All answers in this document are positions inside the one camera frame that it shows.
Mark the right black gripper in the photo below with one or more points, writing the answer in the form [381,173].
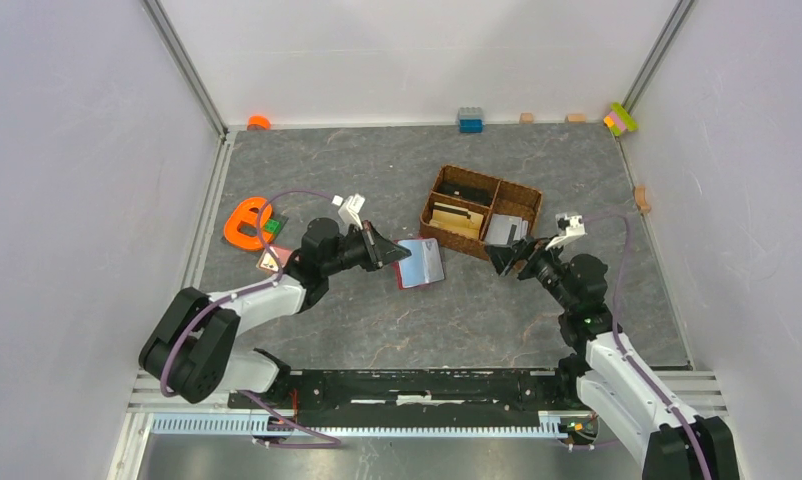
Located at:
[533,249]

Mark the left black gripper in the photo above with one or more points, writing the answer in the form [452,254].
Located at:
[380,249]

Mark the red card holder wallet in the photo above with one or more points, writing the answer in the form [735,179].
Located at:
[423,267]

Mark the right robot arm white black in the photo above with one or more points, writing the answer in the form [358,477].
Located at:
[666,437]

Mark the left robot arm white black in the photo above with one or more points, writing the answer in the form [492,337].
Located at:
[190,350]

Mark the grey cards in basket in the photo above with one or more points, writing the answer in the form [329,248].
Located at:
[505,229]

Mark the beige cards in basket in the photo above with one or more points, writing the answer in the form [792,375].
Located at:
[458,220]

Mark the black card in basket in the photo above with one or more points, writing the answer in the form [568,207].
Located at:
[472,194]

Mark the pink picture card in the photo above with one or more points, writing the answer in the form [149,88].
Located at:
[273,259]

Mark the woven brown basket organizer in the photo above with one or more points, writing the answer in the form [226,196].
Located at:
[509,198]

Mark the green toy brick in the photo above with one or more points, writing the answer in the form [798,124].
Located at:
[274,226]

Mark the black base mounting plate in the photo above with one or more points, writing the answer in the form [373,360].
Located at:
[501,397]

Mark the blue grey toy bricks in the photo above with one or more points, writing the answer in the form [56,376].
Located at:
[470,120]

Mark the curved wooden piece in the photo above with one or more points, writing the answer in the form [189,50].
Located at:
[641,199]

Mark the orange plastic letter shape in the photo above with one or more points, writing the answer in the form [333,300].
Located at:
[244,229]

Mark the green pink toy bricks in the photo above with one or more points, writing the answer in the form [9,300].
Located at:
[619,121]

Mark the orange round cap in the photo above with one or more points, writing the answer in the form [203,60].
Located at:
[258,122]

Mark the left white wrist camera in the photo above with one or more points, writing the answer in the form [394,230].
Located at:
[349,209]

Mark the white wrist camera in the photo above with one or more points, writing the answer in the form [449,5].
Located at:
[349,209]
[570,226]

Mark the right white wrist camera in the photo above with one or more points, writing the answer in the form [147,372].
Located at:
[570,226]

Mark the slotted cable duct rail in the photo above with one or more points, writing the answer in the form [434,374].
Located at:
[259,424]

